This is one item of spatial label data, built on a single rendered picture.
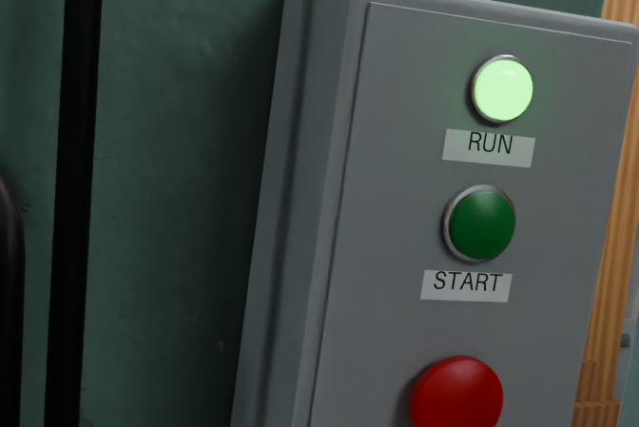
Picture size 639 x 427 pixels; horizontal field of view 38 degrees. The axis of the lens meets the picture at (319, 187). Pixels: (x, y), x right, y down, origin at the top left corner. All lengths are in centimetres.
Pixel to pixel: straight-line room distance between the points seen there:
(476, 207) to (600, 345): 204
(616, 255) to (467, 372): 200
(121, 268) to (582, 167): 15
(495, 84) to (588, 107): 4
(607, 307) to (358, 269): 203
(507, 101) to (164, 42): 11
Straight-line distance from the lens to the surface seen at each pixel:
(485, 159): 28
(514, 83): 28
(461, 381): 29
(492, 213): 28
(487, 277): 29
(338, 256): 27
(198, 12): 31
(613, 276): 228
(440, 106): 27
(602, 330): 230
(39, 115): 30
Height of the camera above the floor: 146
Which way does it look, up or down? 9 degrees down
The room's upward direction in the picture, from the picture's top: 8 degrees clockwise
